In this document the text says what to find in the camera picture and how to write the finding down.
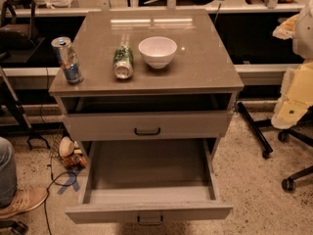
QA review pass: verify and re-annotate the black cable on floor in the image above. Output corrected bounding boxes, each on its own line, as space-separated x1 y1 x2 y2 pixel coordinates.
38 75 78 235

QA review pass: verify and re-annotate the top drawer with black handle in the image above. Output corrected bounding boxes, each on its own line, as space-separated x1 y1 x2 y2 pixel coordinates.
63 111 232 141

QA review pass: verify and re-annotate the tan shoe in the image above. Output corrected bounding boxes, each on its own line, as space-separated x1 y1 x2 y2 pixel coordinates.
0 187 48 219

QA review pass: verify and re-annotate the black stand left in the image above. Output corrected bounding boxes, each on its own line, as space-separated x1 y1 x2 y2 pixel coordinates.
0 67 50 149

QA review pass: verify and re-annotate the silver blue upright can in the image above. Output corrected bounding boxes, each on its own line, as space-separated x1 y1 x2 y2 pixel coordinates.
51 36 83 84

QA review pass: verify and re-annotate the jeans leg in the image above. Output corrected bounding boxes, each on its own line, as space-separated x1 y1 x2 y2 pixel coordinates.
0 137 18 209

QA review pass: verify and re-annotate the green can lying down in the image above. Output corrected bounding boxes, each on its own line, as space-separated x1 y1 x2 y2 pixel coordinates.
112 45 134 79

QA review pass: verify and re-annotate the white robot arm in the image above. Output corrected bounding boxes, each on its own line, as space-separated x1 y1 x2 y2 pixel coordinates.
271 0 313 129

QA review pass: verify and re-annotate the blue tape cross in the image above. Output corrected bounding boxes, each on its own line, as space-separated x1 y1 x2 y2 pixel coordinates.
58 169 81 195

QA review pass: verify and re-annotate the wire basket with toys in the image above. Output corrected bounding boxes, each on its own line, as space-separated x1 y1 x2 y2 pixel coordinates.
50 135 87 167

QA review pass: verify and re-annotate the black office chair base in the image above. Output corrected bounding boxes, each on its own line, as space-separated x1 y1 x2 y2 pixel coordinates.
237 102 313 192

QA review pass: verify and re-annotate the grey drawer cabinet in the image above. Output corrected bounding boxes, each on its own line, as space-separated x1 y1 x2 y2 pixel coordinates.
50 10 244 157

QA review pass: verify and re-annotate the white bowl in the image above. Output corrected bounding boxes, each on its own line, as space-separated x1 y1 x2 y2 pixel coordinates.
138 36 177 69

